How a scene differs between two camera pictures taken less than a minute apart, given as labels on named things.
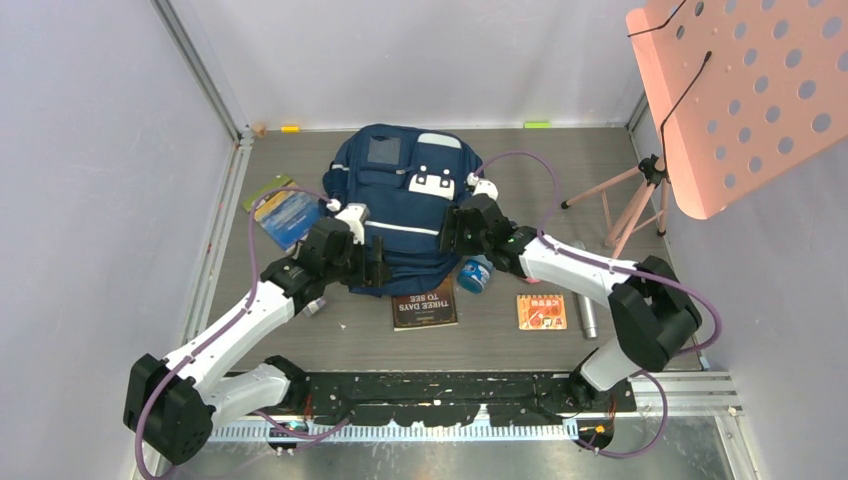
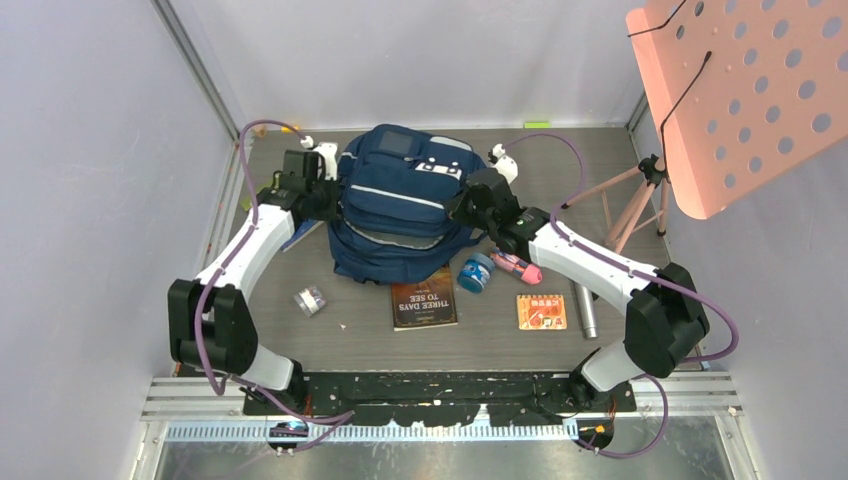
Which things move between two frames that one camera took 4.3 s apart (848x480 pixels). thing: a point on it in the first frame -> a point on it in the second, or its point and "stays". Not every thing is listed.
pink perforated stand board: (743, 90) stays
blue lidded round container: (475, 273) stays
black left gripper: (373, 273) -> (330, 212)
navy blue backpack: (406, 177) stays
